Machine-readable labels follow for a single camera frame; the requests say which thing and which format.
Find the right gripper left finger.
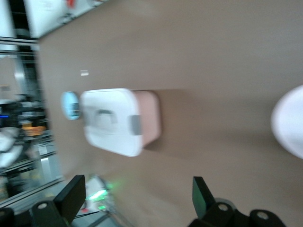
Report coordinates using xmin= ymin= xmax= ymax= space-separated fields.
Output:
xmin=0 ymin=175 xmax=86 ymax=227

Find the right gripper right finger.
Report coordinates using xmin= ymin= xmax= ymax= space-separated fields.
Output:
xmin=188 ymin=176 xmax=286 ymax=227

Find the white lidded pink lunch box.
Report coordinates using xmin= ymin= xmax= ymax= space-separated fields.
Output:
xmin=80 ymin=87 xmax=163 ymax=157

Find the light blue round plate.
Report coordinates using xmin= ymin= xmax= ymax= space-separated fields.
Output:
xmin=61 ymin=90 xmax=83 ymax=122

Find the pink round plate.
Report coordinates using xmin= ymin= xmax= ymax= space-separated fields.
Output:
xmin=270 ymin=84 xmax=303 ymax=159

